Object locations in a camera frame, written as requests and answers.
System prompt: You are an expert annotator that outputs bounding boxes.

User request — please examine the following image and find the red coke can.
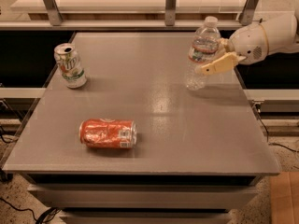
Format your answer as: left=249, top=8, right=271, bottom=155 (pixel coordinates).
left=79, top=119, right=137, bottom=149

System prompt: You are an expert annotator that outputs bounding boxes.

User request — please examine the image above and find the black cable on right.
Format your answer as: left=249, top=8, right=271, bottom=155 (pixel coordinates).
left=251, top=100, right=299, bottom=154

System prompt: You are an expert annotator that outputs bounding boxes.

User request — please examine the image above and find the left metal frame post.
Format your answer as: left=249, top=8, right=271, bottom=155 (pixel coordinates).
left=43, top=0, right=63, bottom=26

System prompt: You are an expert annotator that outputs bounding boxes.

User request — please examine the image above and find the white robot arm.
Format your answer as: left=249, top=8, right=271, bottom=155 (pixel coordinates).
left=194, top=13, right=298, bottom=77

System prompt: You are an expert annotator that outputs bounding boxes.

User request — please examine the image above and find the clear plastic water bottle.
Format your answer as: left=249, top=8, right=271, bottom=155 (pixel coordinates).
left=185, top=16, right=221, bottom=91

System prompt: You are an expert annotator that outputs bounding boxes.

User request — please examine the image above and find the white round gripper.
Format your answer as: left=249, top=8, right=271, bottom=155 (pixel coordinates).
left=194, top=24, right=269, bottom=77

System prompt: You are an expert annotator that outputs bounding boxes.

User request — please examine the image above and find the middle metal frame post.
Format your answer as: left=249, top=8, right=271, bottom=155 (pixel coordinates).
left=164, top=0, right=177, bottom=26

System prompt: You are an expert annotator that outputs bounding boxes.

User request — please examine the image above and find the white green 7up can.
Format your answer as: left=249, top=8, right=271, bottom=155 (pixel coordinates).
left=54, top=43, right=87, bottom=89

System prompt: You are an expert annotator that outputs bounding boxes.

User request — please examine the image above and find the grey drawer cabinet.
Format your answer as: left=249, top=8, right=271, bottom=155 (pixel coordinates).
left=28, top=182, right=257, bottom=224

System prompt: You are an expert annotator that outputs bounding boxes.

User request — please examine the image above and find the metal frame post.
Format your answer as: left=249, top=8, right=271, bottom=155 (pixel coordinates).
left=164, top=0, right=177, bottom=26
left=239, top=0, right=259, bottom=25
left=43, top=0, right=63, bottom=26

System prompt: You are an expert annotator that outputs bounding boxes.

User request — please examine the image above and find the black cable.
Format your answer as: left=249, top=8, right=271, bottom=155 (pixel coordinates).
left=251, top=100, right=299, bottom=154
left=0, top=197, right=60, bottom=224

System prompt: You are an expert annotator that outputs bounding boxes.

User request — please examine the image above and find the right metal frame post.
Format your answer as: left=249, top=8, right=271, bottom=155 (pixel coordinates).
left=239, top=0, right=259, bottom=25

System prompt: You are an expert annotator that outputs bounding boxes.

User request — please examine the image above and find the black cable on left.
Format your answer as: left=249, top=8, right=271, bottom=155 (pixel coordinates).
left=0, top=197, right=60, bottom=224

